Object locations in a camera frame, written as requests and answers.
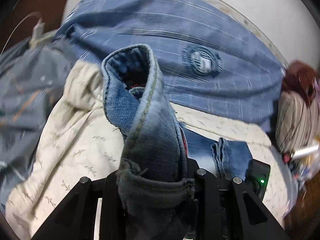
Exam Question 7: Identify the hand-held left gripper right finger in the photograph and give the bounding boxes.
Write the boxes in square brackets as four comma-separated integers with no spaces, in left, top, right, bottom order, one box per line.
[186,158,290,240]

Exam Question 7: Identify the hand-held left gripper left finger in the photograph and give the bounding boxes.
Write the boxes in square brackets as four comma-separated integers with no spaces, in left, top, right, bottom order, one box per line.
[31,171,125,240]

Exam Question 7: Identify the blue denim pants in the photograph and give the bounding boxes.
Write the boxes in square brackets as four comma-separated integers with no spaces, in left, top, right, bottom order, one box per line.
[100,44,253,240]

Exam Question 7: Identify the striped floral pillow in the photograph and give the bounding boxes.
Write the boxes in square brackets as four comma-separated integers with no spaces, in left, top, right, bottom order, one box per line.
[275,90,320,155]

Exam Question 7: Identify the cream leaf-print quilt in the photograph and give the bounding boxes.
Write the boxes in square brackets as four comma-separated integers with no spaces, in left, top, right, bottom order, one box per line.
[5,61,293,240]

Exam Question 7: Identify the grey star-print quilt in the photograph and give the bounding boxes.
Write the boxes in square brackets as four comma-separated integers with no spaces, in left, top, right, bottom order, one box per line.
[0,40,75,188]

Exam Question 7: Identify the blue striped pillow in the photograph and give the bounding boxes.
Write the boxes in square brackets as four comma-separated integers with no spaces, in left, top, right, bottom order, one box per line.
[52,0,287,133]

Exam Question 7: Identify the white charger plug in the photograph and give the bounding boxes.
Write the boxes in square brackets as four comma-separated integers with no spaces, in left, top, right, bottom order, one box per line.
[29,21,47,49]

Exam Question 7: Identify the brown headboard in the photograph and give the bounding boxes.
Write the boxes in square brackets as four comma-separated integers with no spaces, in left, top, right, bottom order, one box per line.
[7,0,69,45]

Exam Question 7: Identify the white charger cable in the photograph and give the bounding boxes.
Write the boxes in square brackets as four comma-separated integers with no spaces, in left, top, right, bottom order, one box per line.
[0,11,43,55]

